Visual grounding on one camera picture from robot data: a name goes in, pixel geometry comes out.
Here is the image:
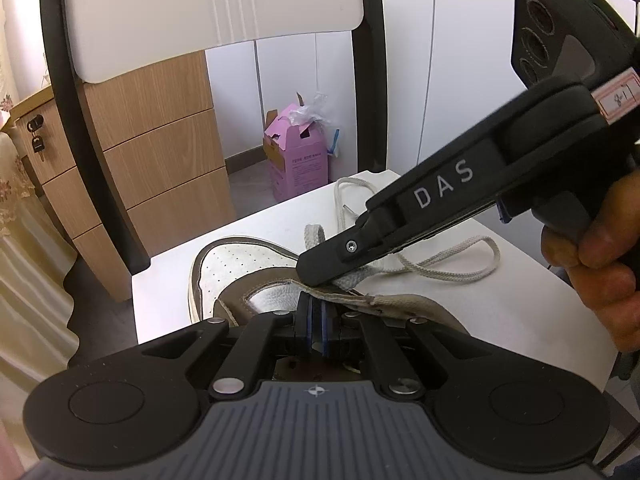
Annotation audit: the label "clear plastic bag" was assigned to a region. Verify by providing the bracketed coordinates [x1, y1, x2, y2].
[287, 92, 343, 158]

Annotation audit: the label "white chair with black frame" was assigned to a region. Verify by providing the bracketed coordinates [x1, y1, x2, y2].
[39, 0, 623, 391]

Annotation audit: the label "keys in cabinet lock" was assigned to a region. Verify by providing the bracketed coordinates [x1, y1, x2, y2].
[26, 115, 47, 161]

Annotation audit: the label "white shoelace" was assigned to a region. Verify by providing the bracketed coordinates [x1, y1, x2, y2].
[302, 175, 501, 306]

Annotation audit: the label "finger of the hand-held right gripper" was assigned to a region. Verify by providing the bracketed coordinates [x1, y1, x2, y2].
[297, 212, 416, 288]

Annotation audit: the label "white and brown sneaker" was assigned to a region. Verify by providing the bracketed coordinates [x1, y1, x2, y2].
[187, 234, 471, 381]

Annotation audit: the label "person's right hand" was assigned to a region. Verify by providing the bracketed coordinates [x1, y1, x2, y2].
[541, 165, 640, 353]

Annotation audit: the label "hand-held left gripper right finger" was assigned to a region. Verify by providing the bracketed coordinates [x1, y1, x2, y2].
[320, 299, 493, 401]

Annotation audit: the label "wooden drawer cabinet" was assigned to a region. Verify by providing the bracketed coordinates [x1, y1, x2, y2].
[10, 50, 238, 303]

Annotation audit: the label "pink cardboard box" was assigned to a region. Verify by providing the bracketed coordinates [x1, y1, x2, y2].
[263, 92, 343, 206]

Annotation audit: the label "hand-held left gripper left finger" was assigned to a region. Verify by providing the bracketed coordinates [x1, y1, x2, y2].
[135, 295, 321, 401]

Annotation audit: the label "bed with cream skirt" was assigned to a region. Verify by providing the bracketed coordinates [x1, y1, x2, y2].
[0, 0, 81, 411]

